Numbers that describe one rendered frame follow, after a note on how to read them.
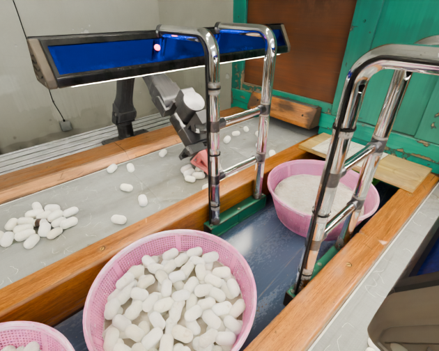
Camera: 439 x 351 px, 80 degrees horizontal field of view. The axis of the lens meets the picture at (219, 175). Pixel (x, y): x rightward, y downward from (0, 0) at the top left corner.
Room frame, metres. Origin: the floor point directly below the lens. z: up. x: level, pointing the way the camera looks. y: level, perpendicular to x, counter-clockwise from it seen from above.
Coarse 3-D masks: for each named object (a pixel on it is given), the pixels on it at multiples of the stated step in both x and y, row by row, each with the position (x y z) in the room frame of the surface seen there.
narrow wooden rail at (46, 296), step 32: (288, 160) 0.69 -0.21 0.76; (224, 192) 0.52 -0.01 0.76; (160, 224) 0.41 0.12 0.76; (192, 224) 0.45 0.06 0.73; (96, 256) 0.33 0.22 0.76; (32, 288) 0.26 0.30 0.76; (64, 288) 0.27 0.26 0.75; (0, 320) 0.22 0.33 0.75; (32, 320) 0.23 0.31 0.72; (64, 320) 0.26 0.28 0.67
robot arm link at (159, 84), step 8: (144, 80) 0.80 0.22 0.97; (152, 80) 0.76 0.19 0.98; (160, 80) 0.77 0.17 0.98; (168, 80) 0.78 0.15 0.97; (152, 88) 0.75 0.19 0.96; (160, 88) 0.74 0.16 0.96; (168, 88) 0.75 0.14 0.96; (176, 88) 0.76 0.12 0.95; (152, 96) 0.76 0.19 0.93; (160, 96) 0.72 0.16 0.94; (168, 96) 0.73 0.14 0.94; (168, 104) 0.72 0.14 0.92
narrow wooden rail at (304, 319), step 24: (408, 192) 0.52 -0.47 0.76; (384, 216) 0.44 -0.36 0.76; (408, 216) 0.44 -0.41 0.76; (360, 240) 0.36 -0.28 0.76; (384, 240) 0.37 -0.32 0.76; (336, 264) 0.31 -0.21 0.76; (360, 264) 0.31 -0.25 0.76; (312, 288) 0.26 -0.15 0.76; (336, 288) 0.26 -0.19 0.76; (288, 312) 0.22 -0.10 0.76; (312, 312) 0.22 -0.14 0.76; (336, 312) 0.23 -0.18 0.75; (264, 336) 0.19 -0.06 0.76; (288, 336) 0.19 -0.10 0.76; (312, 336) 0.19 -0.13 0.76
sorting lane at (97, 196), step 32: (224, 128) 0.99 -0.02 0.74; (256, 128) 0.99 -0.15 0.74; (160, 160) 0.73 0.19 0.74; (224, 160) 0.73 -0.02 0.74; (64, 192) 0.56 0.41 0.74; (96, 192) 0.56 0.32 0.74; (128, 192) 0.56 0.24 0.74; (160, 192) 0.56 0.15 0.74; (192, 192) 0.56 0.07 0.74; (0, 224) 0.44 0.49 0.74; (96, 224) 0.44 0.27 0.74; (128, 224) 0.44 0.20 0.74; (0, 256) 0.35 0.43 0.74; (32, 256) 0.35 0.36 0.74; (64, 256) 0.35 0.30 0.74; (0, 288) 0.28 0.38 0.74
